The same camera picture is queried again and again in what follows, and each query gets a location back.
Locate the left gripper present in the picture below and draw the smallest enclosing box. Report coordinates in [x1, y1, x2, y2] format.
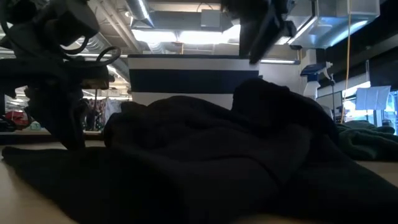
[0, 0, 109, 151]

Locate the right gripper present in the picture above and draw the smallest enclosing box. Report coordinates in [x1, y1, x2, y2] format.
[222, 0, 298, 65]

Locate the black garment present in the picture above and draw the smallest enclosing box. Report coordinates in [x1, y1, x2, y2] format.
[1, 77, 398, 224]

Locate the dark green shirt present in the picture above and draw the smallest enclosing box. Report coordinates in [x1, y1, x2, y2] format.
[336, 119, 398, 162]

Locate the navy white striped fabric bin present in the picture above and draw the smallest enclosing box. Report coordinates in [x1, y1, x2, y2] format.
[127, 54, 260, 110]

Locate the hanging clothes rack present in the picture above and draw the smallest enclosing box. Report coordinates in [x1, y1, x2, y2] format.
[83, 96, 123, 132]

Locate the red container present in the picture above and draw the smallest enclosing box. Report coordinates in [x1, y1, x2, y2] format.
[4, 111, 31, 128]

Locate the grey ceiling unit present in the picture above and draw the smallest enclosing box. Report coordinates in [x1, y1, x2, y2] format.
[200, 9, 222, 31]

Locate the Dawn spray bottle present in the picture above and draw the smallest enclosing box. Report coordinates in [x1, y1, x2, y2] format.
[299, 60, 334, 118]

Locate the bright ceiling light panel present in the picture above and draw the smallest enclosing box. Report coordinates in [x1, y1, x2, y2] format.
[130, 29, 242, 45]

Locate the pale hanging sheet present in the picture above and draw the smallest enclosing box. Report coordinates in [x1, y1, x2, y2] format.
[355, 85, 392, 111]

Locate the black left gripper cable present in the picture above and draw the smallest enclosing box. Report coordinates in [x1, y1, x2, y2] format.
[60, 36, 123, 68]

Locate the yellow hanging cable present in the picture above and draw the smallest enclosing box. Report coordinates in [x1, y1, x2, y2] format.
[340, 0, 351, 124]

